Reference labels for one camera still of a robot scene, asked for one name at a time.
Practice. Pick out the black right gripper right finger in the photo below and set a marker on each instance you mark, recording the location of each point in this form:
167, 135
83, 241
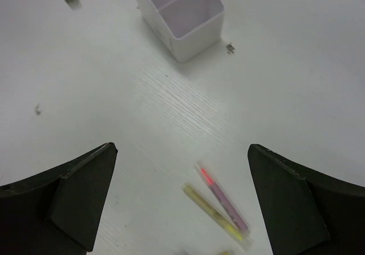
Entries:
306, 211

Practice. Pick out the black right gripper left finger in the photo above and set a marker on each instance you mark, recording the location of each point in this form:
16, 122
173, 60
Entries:
58, 211

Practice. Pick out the pink purple highlighter pen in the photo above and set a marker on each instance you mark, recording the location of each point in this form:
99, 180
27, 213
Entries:
222, 197

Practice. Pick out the yellow highlighter pen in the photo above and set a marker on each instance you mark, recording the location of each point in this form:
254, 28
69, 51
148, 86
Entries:
241, 238

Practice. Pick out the white divided organizer box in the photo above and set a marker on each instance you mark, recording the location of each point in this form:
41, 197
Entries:
186, 27

